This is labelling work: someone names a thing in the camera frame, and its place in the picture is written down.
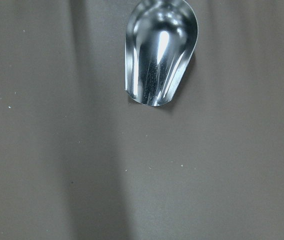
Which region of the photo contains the silver metal scoop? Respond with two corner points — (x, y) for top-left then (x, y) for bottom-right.
(124, 0), (199, 107)

